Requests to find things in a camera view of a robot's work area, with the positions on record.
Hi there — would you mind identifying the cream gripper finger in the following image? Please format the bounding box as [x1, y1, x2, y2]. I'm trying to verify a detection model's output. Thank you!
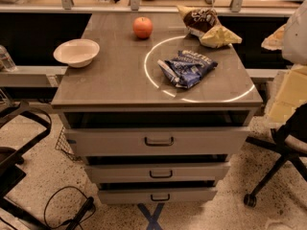
[200, 25, 242, 48]
[261, 25, 285, 51]

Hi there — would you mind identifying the brown chip bag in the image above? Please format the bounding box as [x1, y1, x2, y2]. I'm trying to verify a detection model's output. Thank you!
[177, 6, 220, 37]

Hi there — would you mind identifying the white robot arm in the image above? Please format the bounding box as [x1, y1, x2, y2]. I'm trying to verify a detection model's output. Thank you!
[218, 3, 307, 69]

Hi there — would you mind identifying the blue chip bag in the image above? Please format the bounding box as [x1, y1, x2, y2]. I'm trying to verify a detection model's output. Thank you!
[157, 50, 218, 89]

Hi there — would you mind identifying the white paper bowl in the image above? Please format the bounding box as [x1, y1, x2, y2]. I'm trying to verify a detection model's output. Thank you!
[53, 39, 100, 68]

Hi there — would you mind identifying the red apple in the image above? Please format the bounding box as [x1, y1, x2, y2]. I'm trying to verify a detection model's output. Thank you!
[132, 17, 154, 39]

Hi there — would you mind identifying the black office chair right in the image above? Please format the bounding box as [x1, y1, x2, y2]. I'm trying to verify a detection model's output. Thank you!
[244, 103, 307, 207]

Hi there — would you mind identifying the black office chair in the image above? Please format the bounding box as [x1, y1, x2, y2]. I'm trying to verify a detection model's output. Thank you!
[244, 103, 307, 207]
[0, 101, 52, 230]

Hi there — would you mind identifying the grey drawer cabinet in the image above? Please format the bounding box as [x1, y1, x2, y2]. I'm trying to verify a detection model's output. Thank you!
[52, 13, 262, 192]

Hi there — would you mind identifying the middle grey drawer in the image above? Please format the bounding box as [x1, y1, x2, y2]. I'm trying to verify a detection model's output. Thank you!
[85, 162, 230, 184]

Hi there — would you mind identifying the grey drawer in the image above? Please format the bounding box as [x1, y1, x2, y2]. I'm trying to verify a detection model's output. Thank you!
[65, 126, 249, 157]
[98, 187, 217, 204]
[85, 162, 230, 184]

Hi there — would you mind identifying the top grey drawer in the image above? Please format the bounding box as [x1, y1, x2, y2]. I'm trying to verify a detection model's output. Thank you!
[65, 126, 249, 157]

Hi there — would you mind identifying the bottom grey drawer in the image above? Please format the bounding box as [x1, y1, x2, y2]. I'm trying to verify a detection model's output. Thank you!
[98, 187, 217, 204]

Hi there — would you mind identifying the blue tape cross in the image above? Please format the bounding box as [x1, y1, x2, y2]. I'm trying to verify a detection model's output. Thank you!
[137, 203, 164, 230]

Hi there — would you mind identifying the clear plastic water bottle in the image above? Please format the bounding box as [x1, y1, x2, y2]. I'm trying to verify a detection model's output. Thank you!
[0, 45, 16, 72]

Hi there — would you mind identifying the black office chair left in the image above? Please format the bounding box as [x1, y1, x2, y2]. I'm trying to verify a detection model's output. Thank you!
[0, 101, 52, 230]

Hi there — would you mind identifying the wire mesh basket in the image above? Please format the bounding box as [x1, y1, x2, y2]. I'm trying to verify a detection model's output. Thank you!
[55, 126, 81, 162]

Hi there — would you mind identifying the black cable on floor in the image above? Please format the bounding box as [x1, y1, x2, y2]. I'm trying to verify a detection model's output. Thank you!
[43, 185, 97, 230]

